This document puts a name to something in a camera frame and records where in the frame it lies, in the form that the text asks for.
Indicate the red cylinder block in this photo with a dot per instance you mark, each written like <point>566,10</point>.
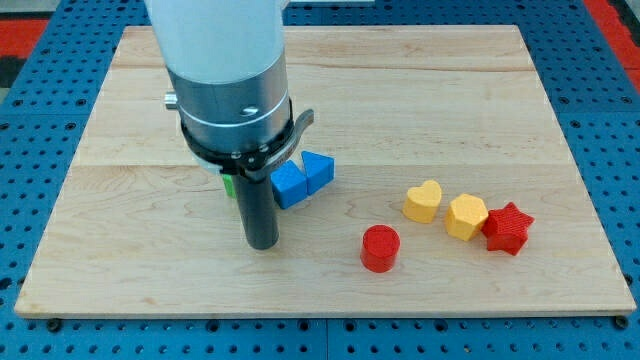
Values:
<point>380,246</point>

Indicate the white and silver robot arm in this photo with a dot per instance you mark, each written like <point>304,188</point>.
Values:
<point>226,62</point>

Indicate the yellow heart block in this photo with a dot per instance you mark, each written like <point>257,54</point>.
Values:
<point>422,202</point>

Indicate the blue triangle block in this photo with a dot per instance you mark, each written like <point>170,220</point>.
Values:
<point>319,170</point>

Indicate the blue cube block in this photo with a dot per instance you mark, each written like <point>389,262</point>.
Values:
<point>289,185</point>

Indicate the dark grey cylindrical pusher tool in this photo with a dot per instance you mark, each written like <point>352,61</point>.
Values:
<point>257,210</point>

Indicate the green block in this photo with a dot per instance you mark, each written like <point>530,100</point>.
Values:
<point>228,185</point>

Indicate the light wooden board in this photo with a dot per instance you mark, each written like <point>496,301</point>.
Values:
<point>139,230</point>

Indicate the yellow hexagon block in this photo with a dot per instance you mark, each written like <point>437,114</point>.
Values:
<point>465,217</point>

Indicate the red star block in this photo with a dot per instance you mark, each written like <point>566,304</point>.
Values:
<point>506,229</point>

